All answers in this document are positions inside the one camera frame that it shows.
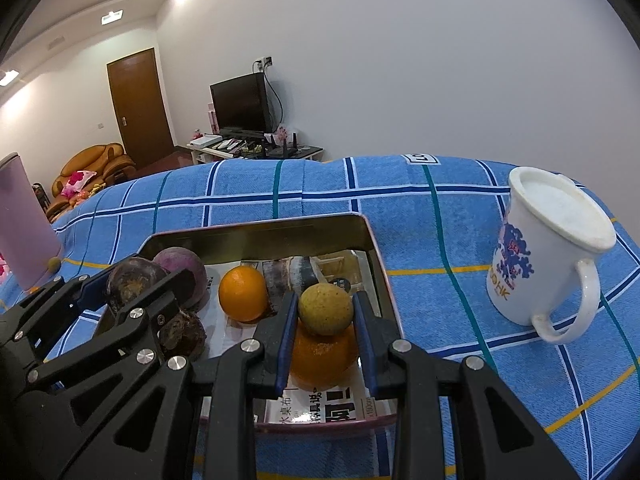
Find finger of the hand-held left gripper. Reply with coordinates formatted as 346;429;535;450
27;268;197;397
0;267;113;356

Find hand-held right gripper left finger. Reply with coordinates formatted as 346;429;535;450
55;290;299;480

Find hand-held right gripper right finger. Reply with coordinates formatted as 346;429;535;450
352;291;583;480

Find light purple passion fruit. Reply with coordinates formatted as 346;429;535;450
152;246;207;308

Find dark purple passion fruit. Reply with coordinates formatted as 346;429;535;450
157;310;207;363
106;256;171;313

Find large orange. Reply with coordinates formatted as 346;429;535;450
290;324;360;391

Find yellow-green round fruit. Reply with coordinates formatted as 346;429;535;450
298;282;353;336

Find small orange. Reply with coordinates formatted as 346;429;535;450
218;266;269;323

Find pink metal tin box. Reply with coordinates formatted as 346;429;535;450
92;213;405;433

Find orange leather sofa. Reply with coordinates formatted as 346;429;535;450
46;189;103;222

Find lilac tumbler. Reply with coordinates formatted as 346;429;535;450
0;152;63;292

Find pink floral cushion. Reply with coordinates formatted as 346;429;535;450
62;171;96;196

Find orange leather armchair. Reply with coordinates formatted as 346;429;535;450
59;143;137;196

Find blue plaid blanket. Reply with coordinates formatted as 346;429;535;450
0;155;640;480

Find white television stand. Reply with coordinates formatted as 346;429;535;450
186;137;324;165

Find brown wooden door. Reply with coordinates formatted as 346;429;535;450
106;47;177;168

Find white mug with blue print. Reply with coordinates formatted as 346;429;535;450
486;166;617;345

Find black television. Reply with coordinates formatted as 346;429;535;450
209;72;273;136

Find black television cable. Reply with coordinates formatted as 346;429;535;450
264;67;284;128

